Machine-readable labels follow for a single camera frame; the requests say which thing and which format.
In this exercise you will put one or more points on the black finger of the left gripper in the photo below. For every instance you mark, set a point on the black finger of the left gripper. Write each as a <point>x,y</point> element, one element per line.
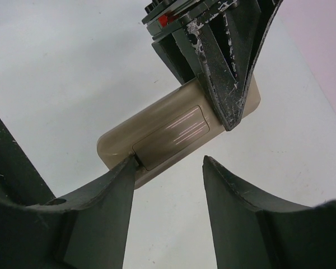
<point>176,51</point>
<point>227,37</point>

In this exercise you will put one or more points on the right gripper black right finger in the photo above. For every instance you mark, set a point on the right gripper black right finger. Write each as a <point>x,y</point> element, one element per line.
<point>252,228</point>

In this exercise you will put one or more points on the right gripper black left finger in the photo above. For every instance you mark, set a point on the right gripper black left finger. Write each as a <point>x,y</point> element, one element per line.
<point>86,228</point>

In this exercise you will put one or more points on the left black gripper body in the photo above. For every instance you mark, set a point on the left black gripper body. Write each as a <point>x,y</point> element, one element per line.
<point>165,17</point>

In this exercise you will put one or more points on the white remote control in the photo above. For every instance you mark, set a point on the white remote control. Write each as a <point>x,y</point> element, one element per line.
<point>162,134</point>

